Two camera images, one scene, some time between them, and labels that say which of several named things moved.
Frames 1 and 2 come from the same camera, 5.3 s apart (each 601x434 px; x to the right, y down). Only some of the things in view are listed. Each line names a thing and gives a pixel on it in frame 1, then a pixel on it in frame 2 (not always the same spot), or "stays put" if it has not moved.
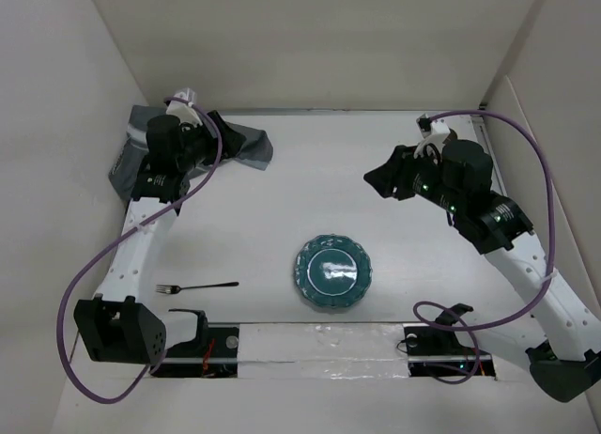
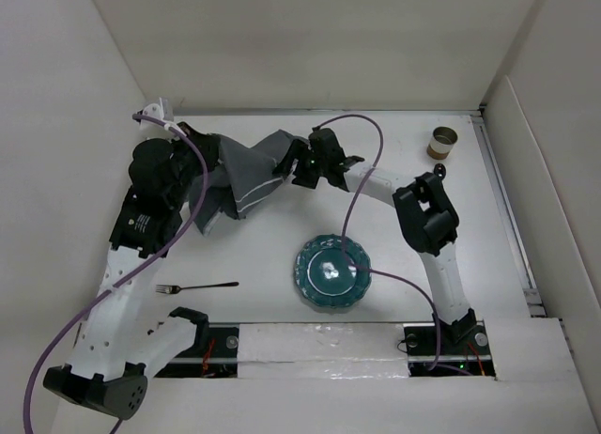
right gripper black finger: (385, 178) -> (287, 161)
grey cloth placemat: (254, 150) -> (242, 173)
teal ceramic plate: (333, 271) stays put
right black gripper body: (418, 176) -> (310, 168)
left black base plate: (213, 355) stays put
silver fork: (172, 289) stays put
